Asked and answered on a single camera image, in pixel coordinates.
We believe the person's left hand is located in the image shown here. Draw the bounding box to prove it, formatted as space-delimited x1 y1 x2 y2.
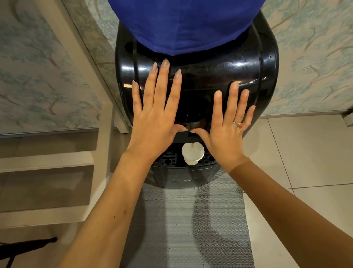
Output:
112 57 196 168

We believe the grey woven floor mat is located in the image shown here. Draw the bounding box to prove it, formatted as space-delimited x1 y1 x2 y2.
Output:
104 165 257 268

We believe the white paper cup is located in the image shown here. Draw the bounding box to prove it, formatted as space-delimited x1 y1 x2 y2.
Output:
180 140 207 167

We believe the white shelf unit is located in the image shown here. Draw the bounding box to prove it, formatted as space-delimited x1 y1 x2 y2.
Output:
0 0 144 236

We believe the black drip tray grille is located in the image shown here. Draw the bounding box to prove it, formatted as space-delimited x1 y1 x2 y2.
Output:
157 142 218 173

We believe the person's right hand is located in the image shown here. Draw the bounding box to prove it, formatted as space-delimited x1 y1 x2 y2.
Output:
184 79 266 178

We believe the person's right forearm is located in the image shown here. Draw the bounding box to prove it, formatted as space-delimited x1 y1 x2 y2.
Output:
225 138 353 268

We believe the black water dispenser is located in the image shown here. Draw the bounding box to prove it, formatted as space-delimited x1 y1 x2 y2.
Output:
108 0 299 197

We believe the blue cloth bottle cover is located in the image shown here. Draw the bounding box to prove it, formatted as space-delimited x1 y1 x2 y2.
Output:
106 0 305 66

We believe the person's left forearm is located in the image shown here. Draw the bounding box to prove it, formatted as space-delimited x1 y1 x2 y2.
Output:
0 148 168 268

